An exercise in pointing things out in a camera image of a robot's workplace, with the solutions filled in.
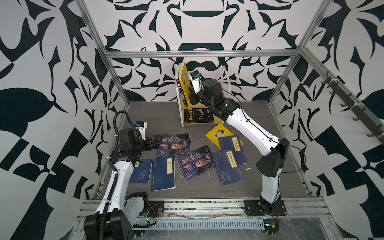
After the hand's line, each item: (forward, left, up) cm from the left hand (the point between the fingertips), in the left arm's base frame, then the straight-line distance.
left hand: (154, 135), depth 81 cm
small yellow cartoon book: (+12, -39, -16) cm, 44 cm away
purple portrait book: (+3, -8, -16) cm, 18 cm away
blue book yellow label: (-14, -3, -18) cm, 23 cm away
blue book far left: (-13, +8, -16) cm, 23 cm away
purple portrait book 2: (-9, -23, -17) cm, 30 cm away
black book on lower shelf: (+23, -25, -12) cm, 36 cm away
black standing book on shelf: (+17, -16, +11) cm, 26 cm away
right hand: (+14, -20, +22) cm, 33 cm away
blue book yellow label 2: (-12, -40, -16) cm, 45 cm away
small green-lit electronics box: (-40, -56, -18) cm, 72 cm away
